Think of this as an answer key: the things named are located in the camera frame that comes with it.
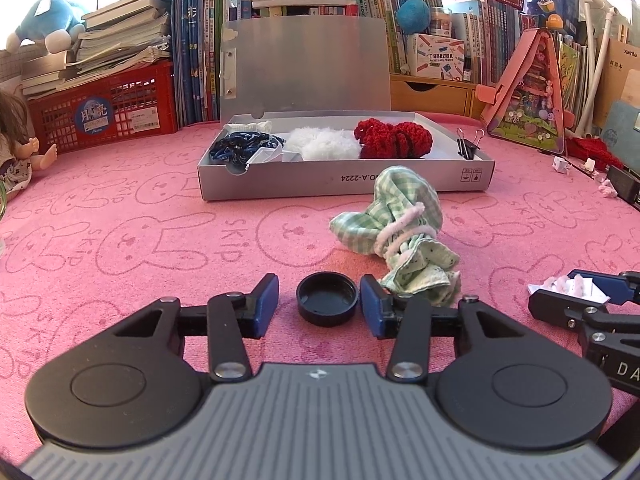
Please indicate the blue mask box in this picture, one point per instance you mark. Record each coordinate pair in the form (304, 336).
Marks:
(547, 5)

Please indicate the black power adapter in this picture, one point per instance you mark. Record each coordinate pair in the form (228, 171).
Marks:
(625, 185)

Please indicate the light blue plush toy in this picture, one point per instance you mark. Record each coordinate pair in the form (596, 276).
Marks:
(45, 22)

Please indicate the white illustrated printer box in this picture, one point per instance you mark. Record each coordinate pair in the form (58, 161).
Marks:
(435, 57)

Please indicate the row of grey-blue books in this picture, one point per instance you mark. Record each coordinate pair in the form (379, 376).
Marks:
(490, 40)

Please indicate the pink bunny print mat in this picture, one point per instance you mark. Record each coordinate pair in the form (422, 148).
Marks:
(150, 240)

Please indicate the grey cardboard box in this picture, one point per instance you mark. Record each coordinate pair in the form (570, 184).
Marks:
(310, 65)

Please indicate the doll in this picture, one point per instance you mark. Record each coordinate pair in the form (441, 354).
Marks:
(12, 150)

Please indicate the green checked scrunchie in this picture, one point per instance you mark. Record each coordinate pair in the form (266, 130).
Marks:
(405, 200)

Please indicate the row of colourful thin books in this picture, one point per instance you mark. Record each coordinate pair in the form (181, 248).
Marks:
(570, 75)

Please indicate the black binder clip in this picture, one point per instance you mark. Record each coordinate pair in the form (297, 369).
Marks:
(467, 147)

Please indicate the row of blue books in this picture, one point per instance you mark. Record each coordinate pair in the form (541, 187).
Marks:
(195, 60)

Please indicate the row of green-spined books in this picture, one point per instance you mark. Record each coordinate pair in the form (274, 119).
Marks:
(380, 20)

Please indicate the black round lid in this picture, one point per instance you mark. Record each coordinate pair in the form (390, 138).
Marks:
(327, 299)

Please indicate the red knitted scrunchie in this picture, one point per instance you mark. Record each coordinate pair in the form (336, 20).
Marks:
(395, 137)

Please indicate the stack of worn books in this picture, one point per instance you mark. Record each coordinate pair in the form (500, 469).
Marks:
(120, 35)

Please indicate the dark blue patterned scrunchie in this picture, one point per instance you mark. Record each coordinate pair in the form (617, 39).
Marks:
(240, 146)

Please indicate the pink triangular toy house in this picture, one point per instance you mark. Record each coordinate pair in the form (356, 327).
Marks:
(530, 105)

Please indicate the small pink white trinket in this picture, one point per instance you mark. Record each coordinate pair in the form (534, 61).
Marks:
(608, 188)

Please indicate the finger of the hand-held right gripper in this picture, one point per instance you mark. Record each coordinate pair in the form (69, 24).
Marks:
(617, 290)
(555, 307)

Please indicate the red knitted cloth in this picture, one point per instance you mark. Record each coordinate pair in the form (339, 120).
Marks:
(595, 152)

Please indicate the fluffy pale purple scrunchie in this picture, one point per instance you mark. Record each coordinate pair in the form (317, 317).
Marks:
(320, 142)

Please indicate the red plastic crate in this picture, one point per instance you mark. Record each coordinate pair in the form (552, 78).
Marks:
(100, 110)

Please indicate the small white paper cube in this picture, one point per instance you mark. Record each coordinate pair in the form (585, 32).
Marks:
(561, 166)

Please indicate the wooden drawer organizer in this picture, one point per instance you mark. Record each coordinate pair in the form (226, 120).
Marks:
(430, 95)

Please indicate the small flat book stack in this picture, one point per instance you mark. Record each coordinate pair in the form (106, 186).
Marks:
(300, 7)

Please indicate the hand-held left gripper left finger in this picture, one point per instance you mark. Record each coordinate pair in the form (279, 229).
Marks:
(267, 305)

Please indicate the white crinkled scrunchie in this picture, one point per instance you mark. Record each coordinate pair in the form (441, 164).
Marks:
(555, 287)

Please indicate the small white plug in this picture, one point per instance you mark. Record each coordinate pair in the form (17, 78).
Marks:
(590, 165)

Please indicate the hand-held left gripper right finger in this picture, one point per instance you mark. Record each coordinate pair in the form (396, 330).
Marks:
(371, 310)

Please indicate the white tube frame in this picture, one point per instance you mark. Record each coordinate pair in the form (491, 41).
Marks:
(597, 60)

